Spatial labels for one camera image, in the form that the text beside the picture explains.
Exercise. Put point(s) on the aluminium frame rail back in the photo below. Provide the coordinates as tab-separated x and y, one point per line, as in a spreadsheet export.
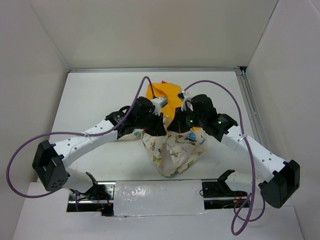
155	69

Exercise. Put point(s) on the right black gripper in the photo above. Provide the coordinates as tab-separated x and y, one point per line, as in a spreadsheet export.
177	123

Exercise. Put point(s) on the yellow cream printed kids jacket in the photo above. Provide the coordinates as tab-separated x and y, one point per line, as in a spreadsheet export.
174	152

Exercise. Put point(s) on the aluminium frame rail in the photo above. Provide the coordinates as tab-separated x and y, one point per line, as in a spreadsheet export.
253	115
155	69

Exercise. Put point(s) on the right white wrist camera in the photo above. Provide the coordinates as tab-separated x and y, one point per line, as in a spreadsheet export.
185	97

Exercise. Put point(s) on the aluminium frame rail right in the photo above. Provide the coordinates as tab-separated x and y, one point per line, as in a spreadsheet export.
253	115

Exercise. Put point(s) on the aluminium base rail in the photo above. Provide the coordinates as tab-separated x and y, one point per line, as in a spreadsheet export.
217	195

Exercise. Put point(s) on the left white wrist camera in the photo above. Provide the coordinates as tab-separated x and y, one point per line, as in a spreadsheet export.
159	103

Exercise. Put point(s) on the white tape sheet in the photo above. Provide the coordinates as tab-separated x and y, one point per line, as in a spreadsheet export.
158	198

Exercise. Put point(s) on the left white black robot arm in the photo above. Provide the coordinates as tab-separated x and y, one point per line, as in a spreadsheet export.
52	160

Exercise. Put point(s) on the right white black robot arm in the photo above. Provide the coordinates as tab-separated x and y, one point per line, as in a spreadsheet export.
280	178

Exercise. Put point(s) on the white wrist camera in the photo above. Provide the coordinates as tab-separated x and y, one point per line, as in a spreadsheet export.
185	97
159	103

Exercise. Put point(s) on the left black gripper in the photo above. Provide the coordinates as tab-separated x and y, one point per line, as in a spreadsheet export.
158	129

